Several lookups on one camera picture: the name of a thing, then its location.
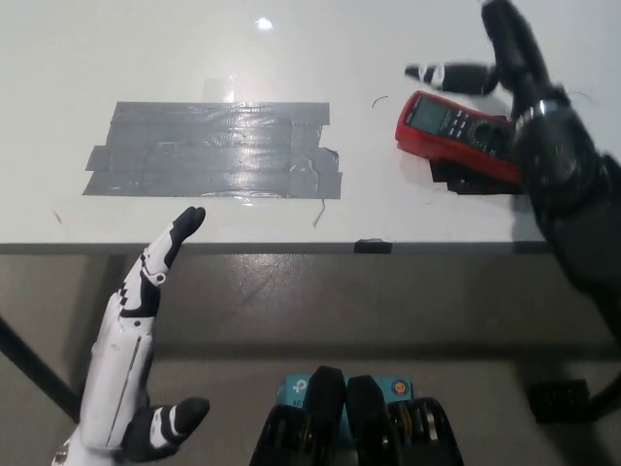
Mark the small black tape strip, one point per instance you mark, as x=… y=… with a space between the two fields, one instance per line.
x=372 y=246

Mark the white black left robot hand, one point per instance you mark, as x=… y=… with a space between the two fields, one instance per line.
x=121 y=364

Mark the black diagonal table leg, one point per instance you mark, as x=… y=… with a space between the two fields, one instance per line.
x=34 y=364

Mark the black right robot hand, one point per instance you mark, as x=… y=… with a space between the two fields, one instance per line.
x=524 y=63

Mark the red digital multimeter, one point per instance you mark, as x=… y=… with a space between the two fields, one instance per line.
x=436 y=116

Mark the grey duct tape patch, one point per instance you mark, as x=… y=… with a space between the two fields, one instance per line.
x=194 y=150

